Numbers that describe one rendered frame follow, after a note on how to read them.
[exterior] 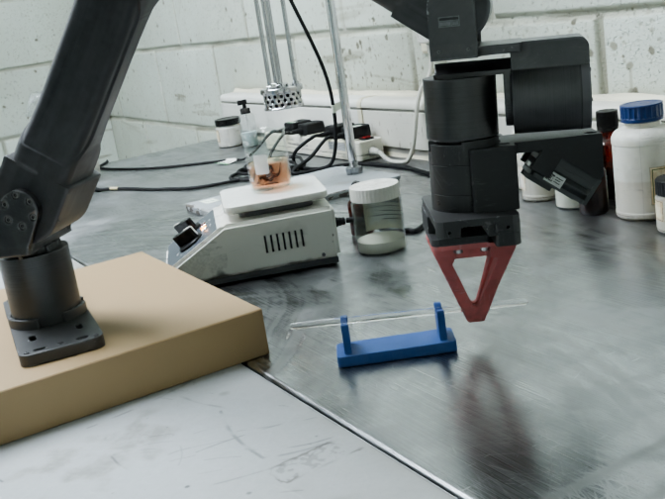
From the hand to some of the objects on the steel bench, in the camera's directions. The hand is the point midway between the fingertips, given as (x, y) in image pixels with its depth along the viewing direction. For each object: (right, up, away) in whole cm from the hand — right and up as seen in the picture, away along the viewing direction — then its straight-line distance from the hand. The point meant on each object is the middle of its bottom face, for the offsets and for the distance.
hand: (474, 310), depth 78 cm
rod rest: (-6, -4, +1) cm, 8 cm away
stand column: (-8, +18, +78) cm, 80 cm away
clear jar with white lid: (-6, +5, +33) cm, 34 cm away
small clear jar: (+19, +11, +40) cm, 46 cm away
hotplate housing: (-20, +3, +35) cm, 40 cm away
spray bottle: (-30, +29, +135) cm, 142 cm away
